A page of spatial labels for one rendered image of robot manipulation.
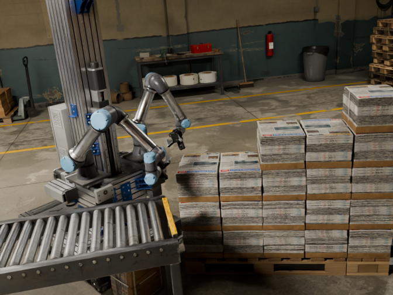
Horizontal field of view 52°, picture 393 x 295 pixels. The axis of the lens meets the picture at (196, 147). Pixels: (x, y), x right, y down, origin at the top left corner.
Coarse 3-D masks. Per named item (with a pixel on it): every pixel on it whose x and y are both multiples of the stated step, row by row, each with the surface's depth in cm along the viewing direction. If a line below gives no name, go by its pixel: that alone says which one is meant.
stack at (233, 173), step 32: (192, 160) 294; (224, 160) 290; (256, 160) 286; (192, 192) 278; (224, 192) 276; (256, 192) 273; (288, 192) 271; (320, 192) 269; (192, 224) 287; (224, 224) 285; (256, 224) 282; (288, 224) 279
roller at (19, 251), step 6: (30, 222) 232; (24, 228) 225; (30, 228) 227; (24, 234) 219; (18, 240) 214; (24, 240) 214; (18, 246) 207; (24, 246) 210; (18, 252) 203; (12, 258) 198; (18, 258) 199; (12, 264) 193; (18, 264) 196
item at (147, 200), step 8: (136, 200) 247; (144, 200) 246; (152, 200) 245; (160, 200) 246; (80, 208) 242; (88, 208) 241; (96, 208) 241; (104, 208) 241; (112, 208) 242; (136, 208) 245; (160, 208) 248; (32, 216) 238; (40, 216) 237; (48, 216) 236; (56, 216) 236; (80, 216) 239; (136, 216) 246; (160, 216) 250; (0, 224) 231; (8, 224) 232; (24, 224) 234; (56, 224) 238; (80, 224) 241; (32, 232) 236
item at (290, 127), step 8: (280, 120) 291; (288, 120) 290; (296, 120) 288; (264, 128) 276; (272, 128) 275; (280, 128) 273; (288, 128) 272; (296, 128) 271; (264, 136) 259; (272, 136) 259; (280, 136) 258; (288, 136) 258
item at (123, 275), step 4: (140, 236) 286; (128, 240) 282; (140, 240) 281; (152, 240) 281; (128, 244) 278; (152, 268) 275; (132, 272) 260; (136, 272) 262; (140, 272) 266; (144, 272) 269; (148, 272) 272; (120, 276) 269; (124, 276) 266; (132, 276) 261; (136, 276) 264; (140, 276) 267; (144, 276) 270; (132, 280) 262; (136, 280) 265; (132, 284) 263
